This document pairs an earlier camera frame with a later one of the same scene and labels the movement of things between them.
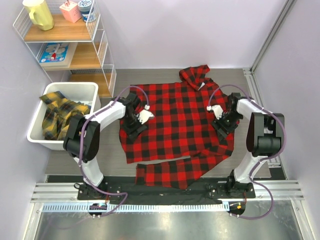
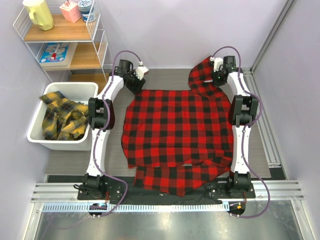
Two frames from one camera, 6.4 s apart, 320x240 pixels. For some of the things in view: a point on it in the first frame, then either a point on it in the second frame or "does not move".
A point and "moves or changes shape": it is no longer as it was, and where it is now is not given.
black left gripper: (133, 133) → (137, 88)
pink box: (71, 11) does not move
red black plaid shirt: (182, 127) moves or changes shape
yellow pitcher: (39, 14) does not move
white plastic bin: (86, 92) does not move
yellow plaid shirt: (58, 115) does not move
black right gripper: (218, 124) → (217, 83)
